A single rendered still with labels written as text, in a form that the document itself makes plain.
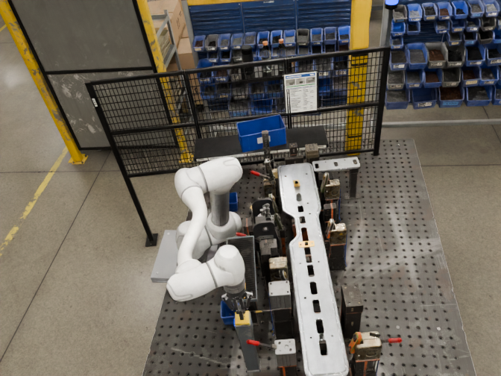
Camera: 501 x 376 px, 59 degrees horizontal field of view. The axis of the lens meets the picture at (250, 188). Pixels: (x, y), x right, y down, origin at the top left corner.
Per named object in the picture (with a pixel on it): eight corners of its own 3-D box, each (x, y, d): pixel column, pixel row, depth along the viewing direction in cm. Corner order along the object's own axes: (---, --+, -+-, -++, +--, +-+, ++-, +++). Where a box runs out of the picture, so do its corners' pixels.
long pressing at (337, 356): (357, 376, 183) (357, 374, 182) (303, 380, 184) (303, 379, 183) (312, 163, 284) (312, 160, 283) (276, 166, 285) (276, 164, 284)
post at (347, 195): (361, 198, 296) (364, 165, 276) (344, 200, 296) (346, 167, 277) (358, 192, 300) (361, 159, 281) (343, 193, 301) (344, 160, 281)
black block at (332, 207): (339, 242, 271) (341, 210, 251) (321, 244, 271) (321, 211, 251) (337, 233, 277) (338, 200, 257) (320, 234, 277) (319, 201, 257)
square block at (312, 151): (319, 191, 305) (318, 150, 281) (307, 192, 306) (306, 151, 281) (317, 183, 311) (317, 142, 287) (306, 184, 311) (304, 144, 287)
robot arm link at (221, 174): (201, 228, 272) (234, 215, 277) (211, 251, 265) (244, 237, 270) (193, 158, 206) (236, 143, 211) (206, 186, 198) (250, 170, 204)
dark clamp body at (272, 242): (286, 292, 249) (282, 249, 223) (262, 295, 250) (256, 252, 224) (284, 277, 257) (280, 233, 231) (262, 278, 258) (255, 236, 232)
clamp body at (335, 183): (341, 226, 280) (344, 186, 257) (323, 227, 281) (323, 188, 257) (339, 215, 287) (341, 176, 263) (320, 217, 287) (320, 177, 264)
